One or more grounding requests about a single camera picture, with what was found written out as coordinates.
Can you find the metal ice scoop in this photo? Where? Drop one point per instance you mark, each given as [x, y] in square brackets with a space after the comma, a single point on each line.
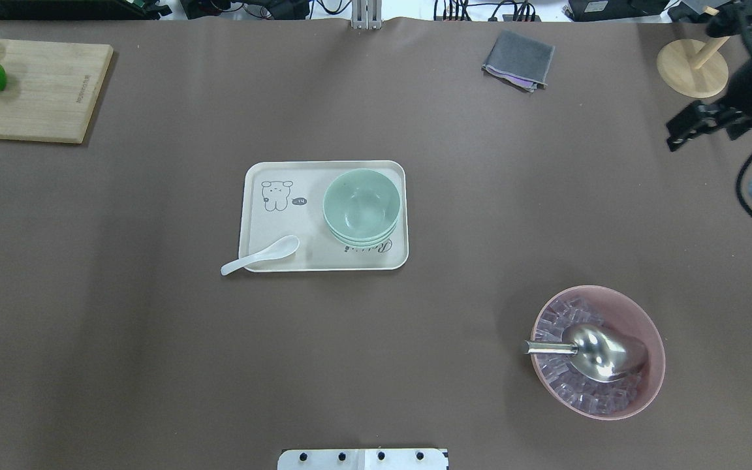
[599, 353]

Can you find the pink bowl with ice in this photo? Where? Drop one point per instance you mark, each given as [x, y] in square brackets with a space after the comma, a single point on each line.
[591, 304]

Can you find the grey folded cloth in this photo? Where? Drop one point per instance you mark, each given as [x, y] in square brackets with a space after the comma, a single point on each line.
[520, 60]

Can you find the green bowl on tray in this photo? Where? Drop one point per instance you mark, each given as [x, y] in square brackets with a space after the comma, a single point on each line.
[363, 245]

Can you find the bamboo cutting board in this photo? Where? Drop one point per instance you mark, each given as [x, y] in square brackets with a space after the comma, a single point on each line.
[52, 89]

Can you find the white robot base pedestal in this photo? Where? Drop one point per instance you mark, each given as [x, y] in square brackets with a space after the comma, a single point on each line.
[365, 458]

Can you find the wooden mug tree stand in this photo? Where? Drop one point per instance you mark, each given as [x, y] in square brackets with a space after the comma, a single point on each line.
[693, 68]

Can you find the green bowl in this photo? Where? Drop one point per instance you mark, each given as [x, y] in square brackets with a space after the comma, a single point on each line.
[383, 235]
[361, 203]
[363, 245]

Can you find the cream bunny tray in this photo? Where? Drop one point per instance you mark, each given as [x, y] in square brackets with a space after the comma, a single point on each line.
[281, 199]

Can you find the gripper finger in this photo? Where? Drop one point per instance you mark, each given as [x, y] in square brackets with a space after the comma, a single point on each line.
[699, 118]
[738, 127]

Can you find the white ceramic spoon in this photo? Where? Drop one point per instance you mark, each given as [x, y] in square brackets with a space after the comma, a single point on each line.
[280, 249]

